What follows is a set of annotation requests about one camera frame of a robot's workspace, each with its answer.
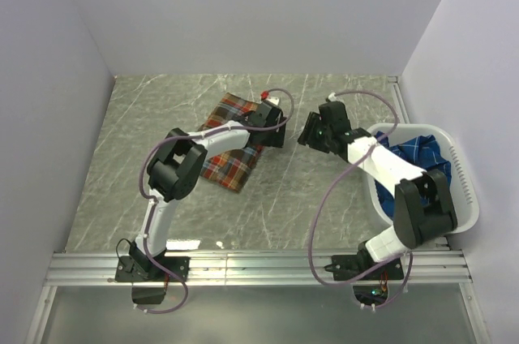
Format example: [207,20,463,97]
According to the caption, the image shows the red plaid long sleeve shirt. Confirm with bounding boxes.
[199,92,264,193]

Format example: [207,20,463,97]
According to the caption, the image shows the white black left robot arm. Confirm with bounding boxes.
[129,100,291,281]

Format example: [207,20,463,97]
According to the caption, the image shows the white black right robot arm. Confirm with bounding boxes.
[298,101,458,279]

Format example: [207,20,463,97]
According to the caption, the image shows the blue plaid shirt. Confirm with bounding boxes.
[375,135,452,219]

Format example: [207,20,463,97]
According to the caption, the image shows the white plastic laundry basket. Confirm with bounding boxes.
[362,123,479,234]

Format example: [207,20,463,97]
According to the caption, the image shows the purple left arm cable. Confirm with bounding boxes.
[139,88,295,315]

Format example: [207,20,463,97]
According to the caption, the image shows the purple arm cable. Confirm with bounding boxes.
[308,90,414,308]
[139,88,295,315]

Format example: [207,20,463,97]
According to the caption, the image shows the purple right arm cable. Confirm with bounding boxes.
[308,90,414,308]

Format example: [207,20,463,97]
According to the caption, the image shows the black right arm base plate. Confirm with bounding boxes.
[324,255,405,282]

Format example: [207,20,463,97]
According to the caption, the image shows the aluminium mounting rail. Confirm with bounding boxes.
[44,250,472,286]

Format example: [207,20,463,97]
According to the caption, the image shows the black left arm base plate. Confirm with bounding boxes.
[114,256,190,283]

